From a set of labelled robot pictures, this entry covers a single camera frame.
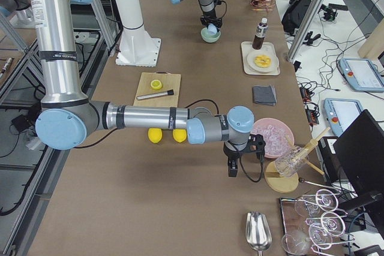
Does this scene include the wine glass rack tray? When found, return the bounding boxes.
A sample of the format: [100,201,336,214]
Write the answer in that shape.
[279,188,355,255]

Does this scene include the half lemon slice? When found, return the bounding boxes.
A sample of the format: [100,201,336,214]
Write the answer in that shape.
[150,79,163,91]

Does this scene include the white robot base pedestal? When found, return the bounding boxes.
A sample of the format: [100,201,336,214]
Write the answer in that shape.
[115,0,161,67]

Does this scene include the dark tea bottle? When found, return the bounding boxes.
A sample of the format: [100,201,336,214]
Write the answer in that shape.
[252,17,268,50]

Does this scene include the black monitor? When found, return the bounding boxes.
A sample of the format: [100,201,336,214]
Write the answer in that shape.
[334,109,383,210]

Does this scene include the teach pendant near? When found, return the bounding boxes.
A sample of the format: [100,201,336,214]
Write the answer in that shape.
[323,98,363,137]

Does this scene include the light blue cup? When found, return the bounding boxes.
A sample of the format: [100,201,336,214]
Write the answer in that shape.
[207,23,218,35]

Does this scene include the yellow lemon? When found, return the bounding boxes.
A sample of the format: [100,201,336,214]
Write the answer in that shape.
[172,129,187,143]
[148,128,163,143]

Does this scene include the wooden cutting board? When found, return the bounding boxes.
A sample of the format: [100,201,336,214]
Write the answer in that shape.
[133,73,181,107]

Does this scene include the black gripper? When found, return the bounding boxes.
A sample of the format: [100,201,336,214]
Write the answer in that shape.
[223,134,266,177]
[200,15,223,28]

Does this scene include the pink bowl of ice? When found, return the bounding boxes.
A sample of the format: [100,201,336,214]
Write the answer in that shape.
[251,118,295,159]

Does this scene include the yellow lemon upper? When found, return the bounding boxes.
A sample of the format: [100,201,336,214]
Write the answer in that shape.
[172,129,187,143]

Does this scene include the light green bowl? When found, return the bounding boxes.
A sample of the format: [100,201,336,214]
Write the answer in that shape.
[200,28,221,43]

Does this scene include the white plate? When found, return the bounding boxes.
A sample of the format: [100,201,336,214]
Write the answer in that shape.
[246,50,279,74]

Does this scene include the glazed donut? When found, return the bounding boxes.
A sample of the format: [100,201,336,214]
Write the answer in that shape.
[254,55,271,68]

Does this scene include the black bag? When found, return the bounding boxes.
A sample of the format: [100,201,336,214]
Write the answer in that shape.
[281,0,311,35]

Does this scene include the cream serving tray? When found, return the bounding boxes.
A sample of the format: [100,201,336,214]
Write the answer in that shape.
[241,41,280,76]

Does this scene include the teach pendant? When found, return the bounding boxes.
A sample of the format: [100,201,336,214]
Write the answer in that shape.
[323,98,363,137]
[339,58,383,93]

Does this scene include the teach pendant far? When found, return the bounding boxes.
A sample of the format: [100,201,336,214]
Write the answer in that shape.
[339,58,383,93]

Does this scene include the yellow lemon lower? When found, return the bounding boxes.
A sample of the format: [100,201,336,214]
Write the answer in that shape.
[148,128,163,143]

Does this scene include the aluminium frame post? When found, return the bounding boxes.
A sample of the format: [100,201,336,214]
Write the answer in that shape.
[286,0,324,63]

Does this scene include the steel muddler black tip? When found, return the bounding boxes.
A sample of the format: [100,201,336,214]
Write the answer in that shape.
[136,89,174,101]

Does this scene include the steel ice scoop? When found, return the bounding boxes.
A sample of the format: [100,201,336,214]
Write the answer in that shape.
[245,211,272,255]

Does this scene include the grey folded cloth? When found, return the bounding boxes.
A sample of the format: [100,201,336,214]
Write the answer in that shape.
[252,85,277,106]

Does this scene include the clear glass mug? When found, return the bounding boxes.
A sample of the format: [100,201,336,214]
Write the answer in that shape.
[274,146,308,177]

